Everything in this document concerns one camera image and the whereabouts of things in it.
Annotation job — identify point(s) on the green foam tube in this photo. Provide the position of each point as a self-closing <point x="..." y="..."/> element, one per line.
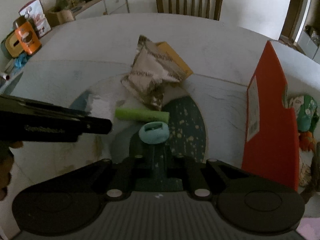
<point x="141" y="115"/>

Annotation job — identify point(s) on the teal small case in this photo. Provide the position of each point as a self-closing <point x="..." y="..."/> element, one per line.
<point x="154" y="132"/>

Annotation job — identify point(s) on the patterned paper snack bag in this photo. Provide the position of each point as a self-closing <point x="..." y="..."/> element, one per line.
<point x="152" y="70"/>

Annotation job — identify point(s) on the green tissue box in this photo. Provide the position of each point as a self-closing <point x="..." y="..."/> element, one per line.
<point x="11" y="47"/>

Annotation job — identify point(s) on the orange snack jar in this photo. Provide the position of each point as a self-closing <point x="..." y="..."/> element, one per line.
<point x="26" y="36"/>

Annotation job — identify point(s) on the red white gift bag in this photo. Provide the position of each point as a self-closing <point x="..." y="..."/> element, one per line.
<point x="33" y="12"/>

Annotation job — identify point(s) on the white drawer cabinet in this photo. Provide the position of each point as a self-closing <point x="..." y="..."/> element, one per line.
<point x="94" y="8"/>

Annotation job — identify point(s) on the dark green round mat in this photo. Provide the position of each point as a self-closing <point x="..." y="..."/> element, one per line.
<point x="187" y="134"/>

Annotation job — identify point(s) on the dark wooden chair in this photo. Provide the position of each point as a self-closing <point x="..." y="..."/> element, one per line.
<point x="209" y="9"/>

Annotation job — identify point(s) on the red white cardboard box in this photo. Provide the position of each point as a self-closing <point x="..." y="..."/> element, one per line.
<point x="271" y="140"/>

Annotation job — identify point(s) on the green patterned pouch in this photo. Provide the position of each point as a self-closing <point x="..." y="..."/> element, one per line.
<point x="305" y="107"/>

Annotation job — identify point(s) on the orange flower toy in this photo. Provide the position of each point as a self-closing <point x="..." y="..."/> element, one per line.
<point x="307" y="141"/>

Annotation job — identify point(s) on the dark brown door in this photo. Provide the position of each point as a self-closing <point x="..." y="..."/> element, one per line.
<point x="291" y="19"/>

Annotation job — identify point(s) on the white wall cabinet unit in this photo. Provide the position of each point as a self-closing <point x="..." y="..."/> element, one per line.
<point x="308" y="42"/>

